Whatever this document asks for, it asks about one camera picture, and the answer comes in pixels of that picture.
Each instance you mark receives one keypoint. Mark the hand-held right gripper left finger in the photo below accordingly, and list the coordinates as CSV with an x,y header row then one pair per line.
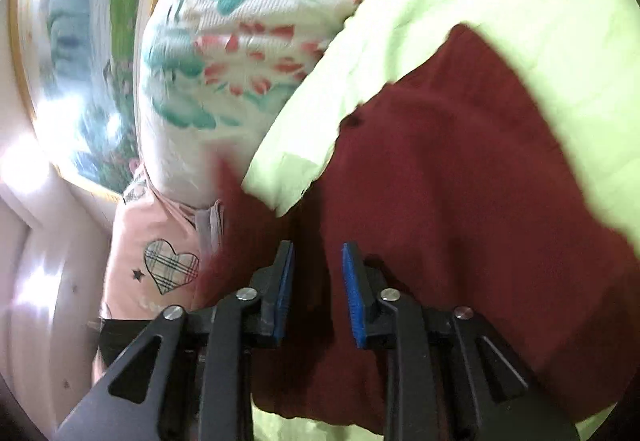
x,y
282,293

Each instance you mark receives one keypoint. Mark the white floral quilt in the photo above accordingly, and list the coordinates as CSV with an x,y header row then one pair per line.
x,y
210,71

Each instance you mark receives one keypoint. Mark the grey towel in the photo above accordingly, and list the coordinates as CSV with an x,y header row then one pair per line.
x,y
207,231

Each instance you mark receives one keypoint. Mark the maroon knit hooded sweater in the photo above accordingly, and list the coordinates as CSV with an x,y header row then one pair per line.
x,y
450,171

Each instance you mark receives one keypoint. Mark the pink heart print bedding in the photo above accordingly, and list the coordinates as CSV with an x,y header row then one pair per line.
x,y
140,221

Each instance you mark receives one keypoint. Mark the gold framed floral painting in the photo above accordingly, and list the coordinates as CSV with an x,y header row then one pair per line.
x,y
75,46

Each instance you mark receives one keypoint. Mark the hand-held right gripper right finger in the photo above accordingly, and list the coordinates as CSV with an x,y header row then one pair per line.
x,y
352,301

